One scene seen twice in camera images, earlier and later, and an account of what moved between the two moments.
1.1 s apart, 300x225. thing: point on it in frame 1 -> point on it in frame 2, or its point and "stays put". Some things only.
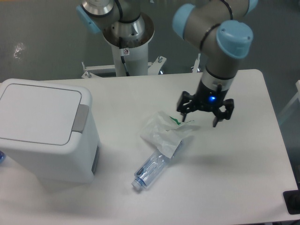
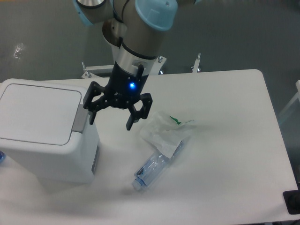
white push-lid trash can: x=46 y=131 stays put
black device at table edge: x=292 y=199 stays put
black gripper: x=206 y=98 -> x=125 y=86
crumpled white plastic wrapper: x=165 y=132 stays put
